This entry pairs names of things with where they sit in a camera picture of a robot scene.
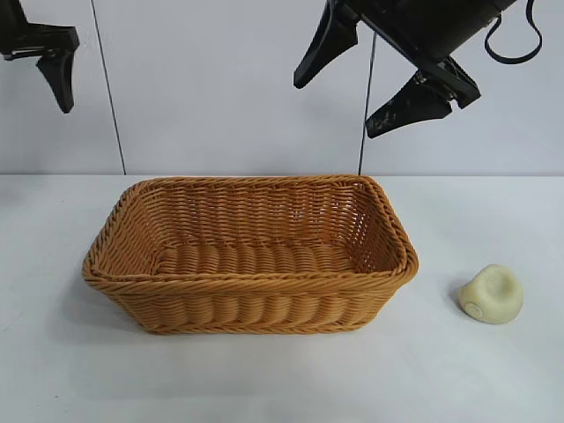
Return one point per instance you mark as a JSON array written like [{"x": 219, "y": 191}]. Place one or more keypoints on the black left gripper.
[{"x": 26, "y": 39}]

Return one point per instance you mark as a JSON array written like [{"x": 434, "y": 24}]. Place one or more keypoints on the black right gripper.
[{"x": 423, "y": 22}]

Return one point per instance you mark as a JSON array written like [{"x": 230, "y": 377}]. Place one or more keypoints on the brown woven wicker basket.
[{"x": 264, "y": 264}]

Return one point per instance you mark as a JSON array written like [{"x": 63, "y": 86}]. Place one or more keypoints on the pale egg yolk pastry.
[{"x": 491, "y": 293}]

